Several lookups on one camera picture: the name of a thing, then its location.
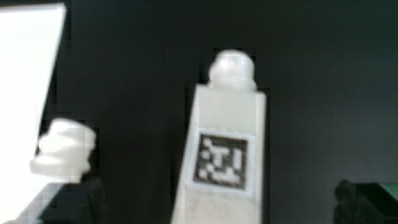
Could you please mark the white square tabletop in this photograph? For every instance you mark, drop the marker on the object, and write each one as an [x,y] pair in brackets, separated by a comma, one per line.
[31,31]

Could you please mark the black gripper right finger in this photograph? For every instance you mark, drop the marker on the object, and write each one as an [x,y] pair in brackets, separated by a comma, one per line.
[367,203]

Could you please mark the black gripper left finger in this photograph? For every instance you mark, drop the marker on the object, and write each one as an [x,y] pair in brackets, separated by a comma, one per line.
[70,203]

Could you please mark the white table leg with tag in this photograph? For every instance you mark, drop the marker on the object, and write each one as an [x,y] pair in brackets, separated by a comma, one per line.
[221,179]

